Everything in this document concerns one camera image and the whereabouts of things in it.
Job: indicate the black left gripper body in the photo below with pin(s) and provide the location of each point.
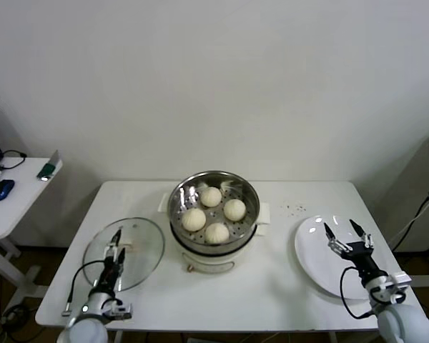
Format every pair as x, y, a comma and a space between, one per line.
110, 273

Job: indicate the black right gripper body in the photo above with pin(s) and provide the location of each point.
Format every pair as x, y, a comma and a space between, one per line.
359, 255

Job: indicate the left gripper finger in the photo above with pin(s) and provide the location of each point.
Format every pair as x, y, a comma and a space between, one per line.
122, 257
117, 236

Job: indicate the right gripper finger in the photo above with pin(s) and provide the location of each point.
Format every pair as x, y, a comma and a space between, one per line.
357, 228
329, 234

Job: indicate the round glass pot lid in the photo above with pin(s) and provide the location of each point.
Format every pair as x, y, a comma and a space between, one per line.
143, 232

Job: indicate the white steamed baozi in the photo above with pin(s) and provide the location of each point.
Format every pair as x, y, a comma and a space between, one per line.
217, 233
211, 196
235, 209
194, 219

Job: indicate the blue computer mouse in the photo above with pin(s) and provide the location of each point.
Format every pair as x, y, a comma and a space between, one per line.
1, 188

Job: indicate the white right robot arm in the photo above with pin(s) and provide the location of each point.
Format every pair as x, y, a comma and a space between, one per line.
404, 321

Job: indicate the stainless steel steamer basket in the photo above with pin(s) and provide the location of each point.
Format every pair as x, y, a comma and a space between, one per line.
180, 194

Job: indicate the white round plate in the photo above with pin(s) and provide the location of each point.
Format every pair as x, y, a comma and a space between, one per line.
307, 250

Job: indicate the scattered dark crumbs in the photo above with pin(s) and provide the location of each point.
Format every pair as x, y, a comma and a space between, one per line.
293, 209

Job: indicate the green and white box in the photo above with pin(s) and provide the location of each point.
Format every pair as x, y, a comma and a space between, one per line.
48, 169

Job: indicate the white side table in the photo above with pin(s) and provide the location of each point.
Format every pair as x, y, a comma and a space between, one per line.
25, 200

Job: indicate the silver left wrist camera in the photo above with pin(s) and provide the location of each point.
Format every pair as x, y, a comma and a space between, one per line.
119, 311

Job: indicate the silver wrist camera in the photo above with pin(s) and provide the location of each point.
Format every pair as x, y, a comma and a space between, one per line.
395, 282
119, 311

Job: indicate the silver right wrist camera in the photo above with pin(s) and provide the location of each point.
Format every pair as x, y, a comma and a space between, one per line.
395, 282

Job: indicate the white table base frame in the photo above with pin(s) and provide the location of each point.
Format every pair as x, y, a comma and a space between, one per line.
425, 280

